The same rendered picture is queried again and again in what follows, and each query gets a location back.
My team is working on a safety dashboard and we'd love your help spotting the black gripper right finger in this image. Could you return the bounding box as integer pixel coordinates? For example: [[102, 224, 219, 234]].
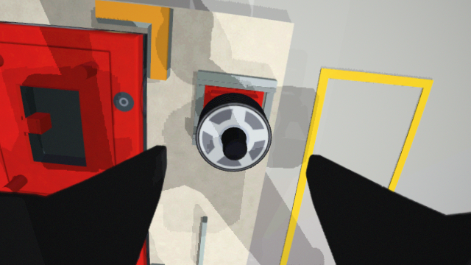
[[305, 155, 471, 265]]

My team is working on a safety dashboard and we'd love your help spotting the yellow rectangular outline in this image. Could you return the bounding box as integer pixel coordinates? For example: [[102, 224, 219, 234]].
[[280, 68, 433, 265]]

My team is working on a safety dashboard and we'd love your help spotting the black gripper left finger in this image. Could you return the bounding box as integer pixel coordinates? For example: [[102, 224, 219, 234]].
[[0, 145, 167, 265]]

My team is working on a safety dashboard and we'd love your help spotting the black wheel with white hub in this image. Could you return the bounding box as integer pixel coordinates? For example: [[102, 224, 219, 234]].
[[196, 93, 272, 172]]

